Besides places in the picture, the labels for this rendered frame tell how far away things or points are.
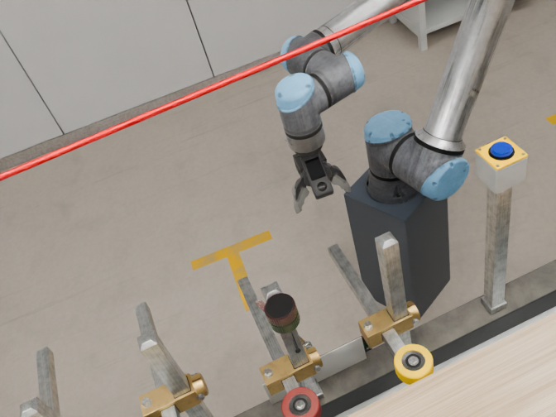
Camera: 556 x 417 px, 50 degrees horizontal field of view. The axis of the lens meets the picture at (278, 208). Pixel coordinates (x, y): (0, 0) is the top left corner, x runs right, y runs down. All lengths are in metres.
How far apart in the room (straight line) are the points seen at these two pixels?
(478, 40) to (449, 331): 0.75
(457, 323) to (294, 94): 0.71
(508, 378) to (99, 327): 1.96
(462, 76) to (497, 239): 0.51
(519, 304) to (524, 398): 0.40
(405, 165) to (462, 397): 0.77
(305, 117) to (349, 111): 2.06
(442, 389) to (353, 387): 0.31
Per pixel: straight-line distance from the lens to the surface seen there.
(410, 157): 1.78
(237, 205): 3.01
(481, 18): 1.68
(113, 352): 2.72
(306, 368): 1.37
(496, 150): 1.21
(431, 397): 1.26
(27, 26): 3.62
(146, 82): 3.80
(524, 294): 1.64
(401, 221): 1.94
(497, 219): 1.33
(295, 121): 1.34
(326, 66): 1.38
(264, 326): 1.45
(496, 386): 1.28
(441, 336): 1.56
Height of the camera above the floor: 2.04
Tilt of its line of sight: 44 degrees down
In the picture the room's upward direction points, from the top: 18 degrees counter-clockwise
